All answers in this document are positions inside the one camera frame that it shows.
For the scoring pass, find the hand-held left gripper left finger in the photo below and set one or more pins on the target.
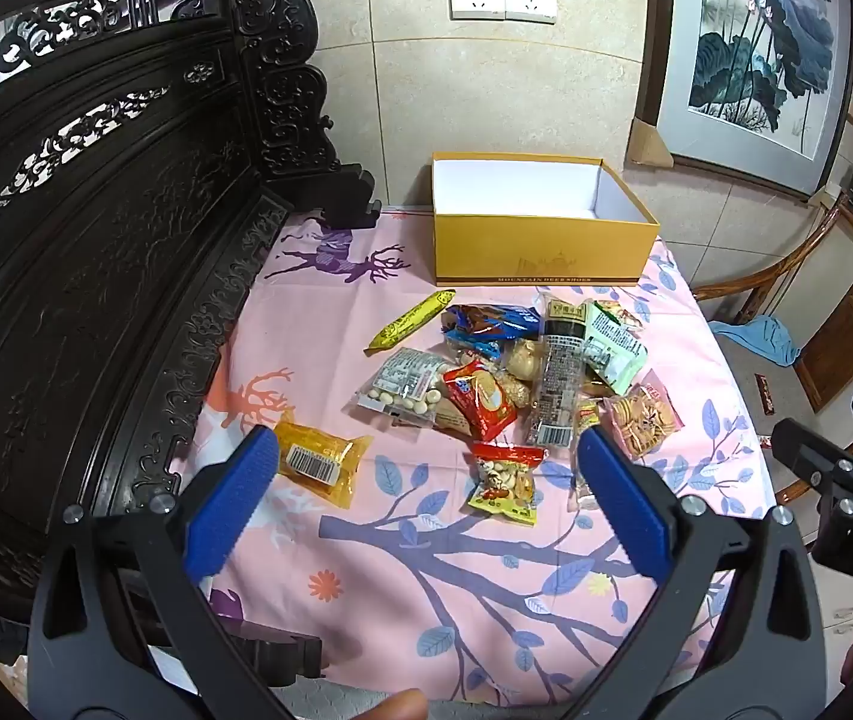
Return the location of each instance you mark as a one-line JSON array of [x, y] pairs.
[[235, 510]]

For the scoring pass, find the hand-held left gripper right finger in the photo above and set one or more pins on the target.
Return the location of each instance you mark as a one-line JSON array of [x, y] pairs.
[[621, 502]]

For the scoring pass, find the yellow transparent snack packet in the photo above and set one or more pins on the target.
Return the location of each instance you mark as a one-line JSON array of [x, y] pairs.
[[321, 457]]

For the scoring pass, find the blue cartoon bun snack packet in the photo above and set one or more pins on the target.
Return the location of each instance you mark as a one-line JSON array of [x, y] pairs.
[[486, 322]]

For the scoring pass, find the yellow stick snack packet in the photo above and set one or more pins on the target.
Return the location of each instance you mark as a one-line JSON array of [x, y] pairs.
[[408, 322]]

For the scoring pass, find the yellow cardboard box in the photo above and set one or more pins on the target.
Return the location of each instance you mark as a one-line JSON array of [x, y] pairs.
[[539, 247]]

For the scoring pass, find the person's left hand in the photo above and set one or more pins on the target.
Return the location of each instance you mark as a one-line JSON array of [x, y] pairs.
[[396, 706]]

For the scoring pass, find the wooden armchair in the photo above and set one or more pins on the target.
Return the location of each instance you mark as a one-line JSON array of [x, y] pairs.
[[771, 405]]

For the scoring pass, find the dark red snack packet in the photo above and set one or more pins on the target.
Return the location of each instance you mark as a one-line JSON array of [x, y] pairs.
[[765, 392]]

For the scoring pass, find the carved wooden cabinet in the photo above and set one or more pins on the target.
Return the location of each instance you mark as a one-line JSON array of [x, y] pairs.
[[846, 330]]

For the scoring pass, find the pink biscuit packet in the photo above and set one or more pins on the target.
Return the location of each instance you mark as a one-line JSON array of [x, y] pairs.
[[640, 416]]

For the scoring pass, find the red-topped peanut packet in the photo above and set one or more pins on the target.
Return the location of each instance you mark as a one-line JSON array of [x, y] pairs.
[[505, 484]]

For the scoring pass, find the blue cloth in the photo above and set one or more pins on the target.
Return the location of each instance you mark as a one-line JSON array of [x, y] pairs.
[[760, 337]]

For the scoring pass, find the pink printed tablecloth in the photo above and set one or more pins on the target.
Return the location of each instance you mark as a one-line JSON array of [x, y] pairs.
[[336, 600]]

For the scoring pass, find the green snack packet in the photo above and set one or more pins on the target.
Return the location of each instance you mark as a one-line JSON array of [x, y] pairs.
[[614, 352]]

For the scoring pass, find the red cracker packet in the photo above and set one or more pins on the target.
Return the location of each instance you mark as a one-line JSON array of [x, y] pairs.
[[483, 397]]

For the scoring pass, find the orange snack packet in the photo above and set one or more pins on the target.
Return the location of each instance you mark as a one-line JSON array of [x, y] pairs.
[[625, 313]]

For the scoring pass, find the clear packet of white balls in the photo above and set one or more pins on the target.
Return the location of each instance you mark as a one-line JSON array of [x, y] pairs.
[[404, 382]]

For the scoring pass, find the cardboard corner protector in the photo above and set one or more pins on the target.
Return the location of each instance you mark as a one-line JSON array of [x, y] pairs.
[[825, 196], [648, 144]]

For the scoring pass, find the dark carved wooden furniture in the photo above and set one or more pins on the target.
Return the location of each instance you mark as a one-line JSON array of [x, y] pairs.
[[96, 277]]

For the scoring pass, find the framed lotus painting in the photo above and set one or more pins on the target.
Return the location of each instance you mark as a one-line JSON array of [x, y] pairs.
[[764, 37]]

